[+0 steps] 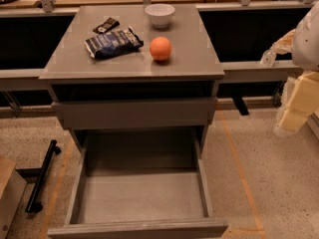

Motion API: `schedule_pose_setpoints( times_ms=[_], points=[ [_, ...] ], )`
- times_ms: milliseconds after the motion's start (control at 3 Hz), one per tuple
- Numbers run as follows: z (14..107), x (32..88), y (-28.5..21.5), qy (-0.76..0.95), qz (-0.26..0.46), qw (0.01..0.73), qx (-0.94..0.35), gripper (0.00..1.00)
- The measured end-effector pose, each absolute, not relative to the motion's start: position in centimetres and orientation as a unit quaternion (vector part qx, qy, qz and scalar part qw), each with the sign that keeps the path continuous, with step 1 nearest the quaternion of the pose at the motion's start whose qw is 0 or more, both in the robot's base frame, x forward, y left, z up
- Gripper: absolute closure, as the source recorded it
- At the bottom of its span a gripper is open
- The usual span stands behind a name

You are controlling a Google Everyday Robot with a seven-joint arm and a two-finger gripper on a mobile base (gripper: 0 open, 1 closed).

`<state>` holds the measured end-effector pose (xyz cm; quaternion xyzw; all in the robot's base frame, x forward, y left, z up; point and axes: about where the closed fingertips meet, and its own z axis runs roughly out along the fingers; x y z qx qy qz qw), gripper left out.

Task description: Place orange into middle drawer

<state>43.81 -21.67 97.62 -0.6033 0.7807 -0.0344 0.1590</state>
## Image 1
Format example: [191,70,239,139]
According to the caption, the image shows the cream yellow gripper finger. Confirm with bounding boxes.
[274,71,319,137]

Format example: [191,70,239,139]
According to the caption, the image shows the orange fruit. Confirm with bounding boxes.
[150,37,171,61]

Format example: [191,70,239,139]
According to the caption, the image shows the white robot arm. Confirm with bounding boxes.
[270,2,319,136]

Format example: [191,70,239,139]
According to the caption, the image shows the closed grey top drawer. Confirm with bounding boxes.
[52,98,216,129]

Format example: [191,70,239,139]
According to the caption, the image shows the grey drawer cabinet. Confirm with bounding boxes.
[41,5,224,152]

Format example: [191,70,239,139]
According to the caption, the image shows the open grey middle drawer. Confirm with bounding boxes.
[48,127,228,239]

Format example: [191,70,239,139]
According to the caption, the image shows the clear sanitizer bottle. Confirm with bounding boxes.
[260,50,276,68]

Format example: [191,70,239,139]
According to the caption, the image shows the white ceramic bowl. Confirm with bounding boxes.
[145,4,175,28]

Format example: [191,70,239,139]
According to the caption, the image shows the dark blue chip bag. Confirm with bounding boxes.
[85,28,144,59]

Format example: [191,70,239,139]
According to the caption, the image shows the small black snack wrapper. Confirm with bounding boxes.
[93,17,120,34]

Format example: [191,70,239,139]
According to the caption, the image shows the wooden box left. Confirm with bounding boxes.
[0,156,27,239]

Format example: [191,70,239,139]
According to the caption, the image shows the black metal bar handle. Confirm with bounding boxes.
[25,139,61,213]

